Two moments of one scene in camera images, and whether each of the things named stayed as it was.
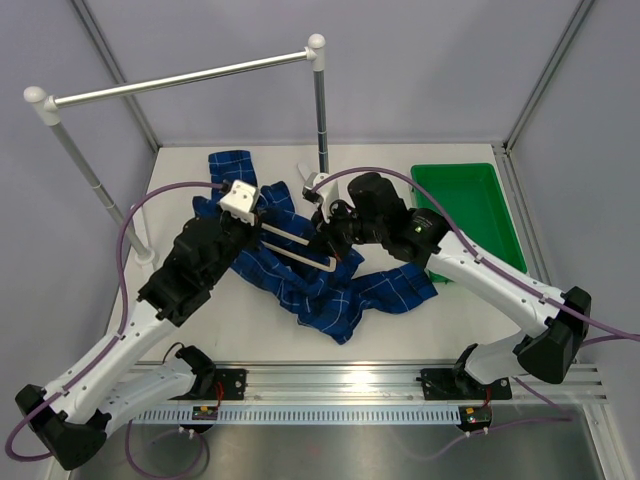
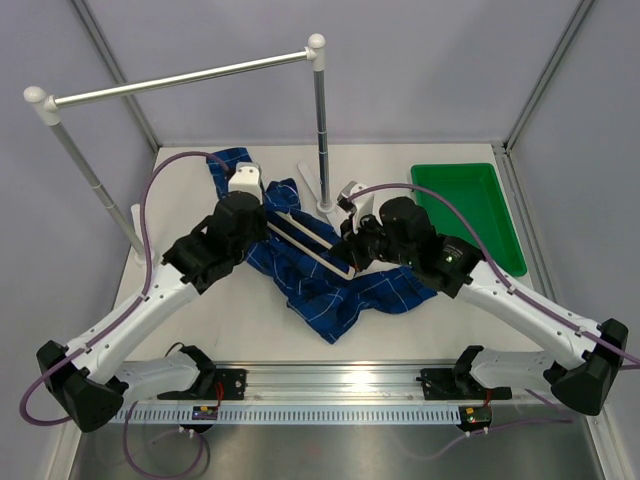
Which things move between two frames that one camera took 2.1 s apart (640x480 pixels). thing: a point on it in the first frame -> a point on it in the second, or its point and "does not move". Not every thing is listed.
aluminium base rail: [395, 383] does not move
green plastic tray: [476, 199] does not move
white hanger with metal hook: [294, 257] -> [339, 216]
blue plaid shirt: [321, 277] does not move
